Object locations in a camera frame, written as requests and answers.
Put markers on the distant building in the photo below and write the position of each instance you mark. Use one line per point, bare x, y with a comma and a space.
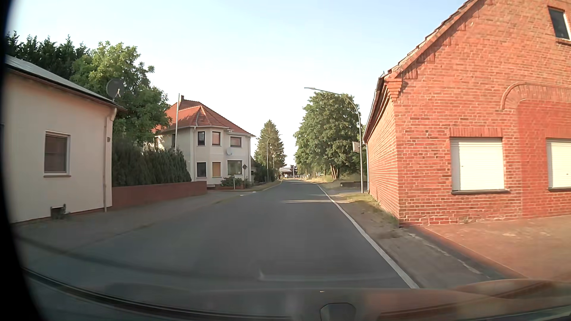
285, 170

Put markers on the tall conifer tree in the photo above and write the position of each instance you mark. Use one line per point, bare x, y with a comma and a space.
270, 147

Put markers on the large green tree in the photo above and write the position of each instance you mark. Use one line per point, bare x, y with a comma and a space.
328, 133

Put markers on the garden bushes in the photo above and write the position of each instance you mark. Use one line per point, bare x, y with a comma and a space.
232, 182

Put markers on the white house with red roof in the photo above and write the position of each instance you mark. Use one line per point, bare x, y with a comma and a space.
209, 147

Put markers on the flagpole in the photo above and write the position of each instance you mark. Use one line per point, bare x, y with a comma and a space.
177, 120

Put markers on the dark green hedge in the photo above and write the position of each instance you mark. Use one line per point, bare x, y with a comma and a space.
147, 167

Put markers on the car's own bonnet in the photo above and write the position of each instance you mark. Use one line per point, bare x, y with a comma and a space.
267, 303

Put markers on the large leafy tree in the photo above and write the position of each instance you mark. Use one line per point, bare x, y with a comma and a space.
129, 89

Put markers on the satellite dish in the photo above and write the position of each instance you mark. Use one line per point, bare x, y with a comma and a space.
115, 88

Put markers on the red brick building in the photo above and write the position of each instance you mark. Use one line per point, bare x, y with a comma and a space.
468, 111

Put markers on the cream rendered building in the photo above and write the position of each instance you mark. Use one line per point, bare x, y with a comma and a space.
31, 147

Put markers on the dark conifer trees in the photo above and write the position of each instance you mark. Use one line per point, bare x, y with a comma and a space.
44, 55

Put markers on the distant street lamp post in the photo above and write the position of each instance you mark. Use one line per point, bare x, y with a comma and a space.
268, 156

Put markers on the road sign on post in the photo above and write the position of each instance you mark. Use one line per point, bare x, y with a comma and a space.
244, 171

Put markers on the curved street lamp post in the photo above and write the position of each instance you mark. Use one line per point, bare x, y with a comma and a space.
359, 147

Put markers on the low red brick wall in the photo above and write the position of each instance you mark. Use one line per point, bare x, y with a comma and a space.
156, 193

